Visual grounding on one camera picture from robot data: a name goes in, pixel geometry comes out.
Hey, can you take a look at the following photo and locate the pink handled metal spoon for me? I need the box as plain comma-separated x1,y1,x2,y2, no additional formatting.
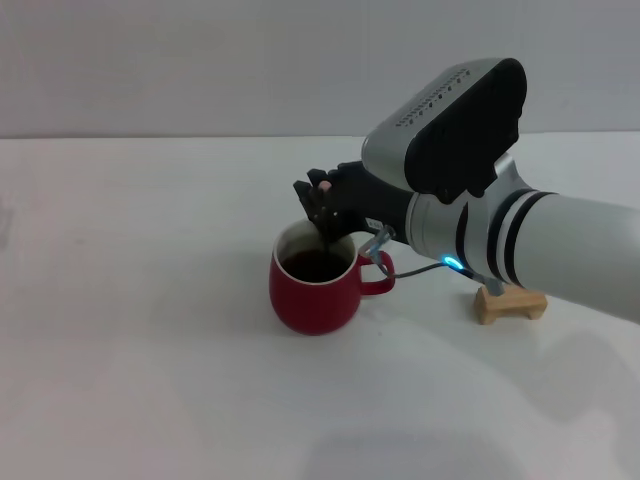
318,180,335,262

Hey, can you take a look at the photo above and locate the dark brown coffee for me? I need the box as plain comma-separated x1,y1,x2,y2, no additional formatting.
278,248,351,284

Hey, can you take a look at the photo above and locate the light wooden spoon rest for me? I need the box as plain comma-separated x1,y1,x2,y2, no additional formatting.
473,283,547,325

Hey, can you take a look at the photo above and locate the grey right wrist cable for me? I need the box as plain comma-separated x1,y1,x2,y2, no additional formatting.
357,225,504,296

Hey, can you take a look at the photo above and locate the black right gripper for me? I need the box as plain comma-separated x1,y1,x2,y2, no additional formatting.
293,159,417,247

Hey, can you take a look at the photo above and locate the red ceramic mug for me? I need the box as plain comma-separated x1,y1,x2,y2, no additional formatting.
268,218,396,336

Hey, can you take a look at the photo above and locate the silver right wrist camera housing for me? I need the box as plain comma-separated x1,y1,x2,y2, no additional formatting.
360,58,528,205

